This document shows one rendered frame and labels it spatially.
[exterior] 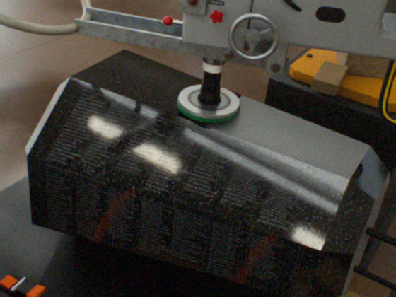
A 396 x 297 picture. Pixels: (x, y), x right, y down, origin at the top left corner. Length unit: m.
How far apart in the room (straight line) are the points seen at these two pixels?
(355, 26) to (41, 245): 1.61
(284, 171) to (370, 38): 0.48
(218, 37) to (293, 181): 0.50
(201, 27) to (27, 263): 1.31
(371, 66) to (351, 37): 0.78
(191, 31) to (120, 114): 0.47
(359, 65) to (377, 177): 0.70
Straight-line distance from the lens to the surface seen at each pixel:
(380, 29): 1.67
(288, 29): 1.64
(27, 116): 3.40
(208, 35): 1.66
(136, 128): 1.92
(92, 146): 1.97
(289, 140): 1.84
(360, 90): 2.33
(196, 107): 1.83
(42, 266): 2.46
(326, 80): 2.22
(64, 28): 1.77
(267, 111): 1.98
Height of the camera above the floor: 1.80
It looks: 31 degrees down
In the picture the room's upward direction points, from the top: 7 degrees clockwise
